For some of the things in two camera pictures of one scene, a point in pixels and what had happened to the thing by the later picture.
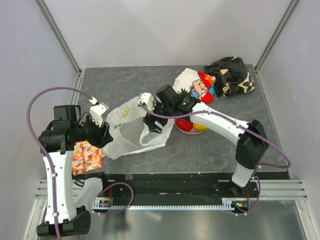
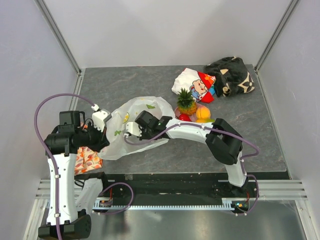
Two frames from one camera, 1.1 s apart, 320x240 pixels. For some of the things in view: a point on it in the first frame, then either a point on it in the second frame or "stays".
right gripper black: x=150 y=119 -> x=143 y=135
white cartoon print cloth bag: x=202 y=85 stays
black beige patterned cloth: x=231 y=75 stays
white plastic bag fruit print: x=130 y=133 stays
